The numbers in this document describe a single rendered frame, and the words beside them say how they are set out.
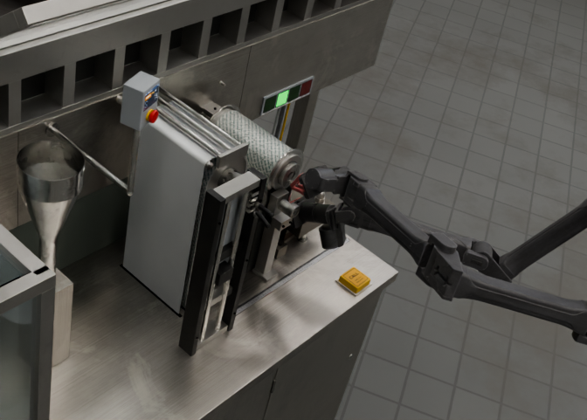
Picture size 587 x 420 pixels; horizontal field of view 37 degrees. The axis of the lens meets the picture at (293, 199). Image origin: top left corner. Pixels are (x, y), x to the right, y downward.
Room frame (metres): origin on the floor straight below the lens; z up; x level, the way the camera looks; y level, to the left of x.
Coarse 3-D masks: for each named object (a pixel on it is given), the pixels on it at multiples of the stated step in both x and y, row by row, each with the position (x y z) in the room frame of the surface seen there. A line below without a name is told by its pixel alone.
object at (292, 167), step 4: (288, 164) 1.98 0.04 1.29; (292, 164) 1.98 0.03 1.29; (296, 164) 1.99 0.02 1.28; (284, 168) 1.97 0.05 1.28; (288, 168) 1.97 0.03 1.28; (292, 168) 1.98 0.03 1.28; (296, 168) 2.00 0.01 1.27; (280, 172) 1.96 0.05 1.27; (284, 172) 1.96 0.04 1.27; (288, 172) 1.97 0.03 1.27; (292, 172) 1.98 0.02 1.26; (296, 172) 2.00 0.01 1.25; (280, 176) 1.96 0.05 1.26; (284, 176) 1.95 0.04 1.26; (288, 176) 1.97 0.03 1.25; (292, 176) 1.99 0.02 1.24; (296, 176) 2.00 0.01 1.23; (280, 180) 1.95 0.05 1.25; (284, 180) 1.96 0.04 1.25; (288, 180) 1.98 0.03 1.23; (292, 180) 1.99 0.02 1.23; (284, 184) 1.96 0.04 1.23; (288, 184) 1.98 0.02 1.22
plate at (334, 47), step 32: (384, 0) 2.88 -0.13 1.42; (288, 32) 2.44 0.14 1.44; (320, 32) 2.59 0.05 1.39; (352, 32) 2.75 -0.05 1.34; (224, 64) 2.21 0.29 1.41; (256, 64) 2.33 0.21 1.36; (288, 64) 2.47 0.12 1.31; (320, 64) 2.62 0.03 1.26; (352, 64) 2.80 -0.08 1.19; (160, 96) 2.00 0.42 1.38; (192, 96) 2.11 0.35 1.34; (224, 96) 2.23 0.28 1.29; (256, 96) 2.36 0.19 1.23; (32, 128) 1.66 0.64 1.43; (64, 128) 1.74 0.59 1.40; (96, 128) 1.82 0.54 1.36; (128, 128) 1.92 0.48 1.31; (0, 160) 1.58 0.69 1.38; (96, 160) 1.83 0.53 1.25; (128, 160) 1.93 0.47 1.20; (0, 192) 1.58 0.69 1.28
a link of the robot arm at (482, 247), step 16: (576, 208) 1.95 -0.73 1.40; (560, 224) 1.92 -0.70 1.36; (576, 224) 1.91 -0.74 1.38; (528, 240) 1.93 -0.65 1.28; (544, 240) 1.90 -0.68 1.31; (560, 240) 1.90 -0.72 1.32; (496, 256) 1.94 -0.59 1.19; (512, 256) 1.90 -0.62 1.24; (528, 256) 1.89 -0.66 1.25; (496, 272) 1.87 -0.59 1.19; (512, 272) 1.87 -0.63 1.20
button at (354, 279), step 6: (354, 270) 2.03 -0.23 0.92; (342, 276) 1.99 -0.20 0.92; (348, 276) 2.00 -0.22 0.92; (354, 276) 2.00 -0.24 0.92; (360, 276) 2.01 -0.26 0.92; (366, 276) 2.02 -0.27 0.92; (342, 282) 1.98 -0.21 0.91; (348, 282) 1.97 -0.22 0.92; (354, 282) 1.98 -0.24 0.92; (360, 282) 1.99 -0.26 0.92; (366, 282) 1.99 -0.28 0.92; (354, 288) 1.96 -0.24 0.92; (360, 288) 1.97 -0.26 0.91
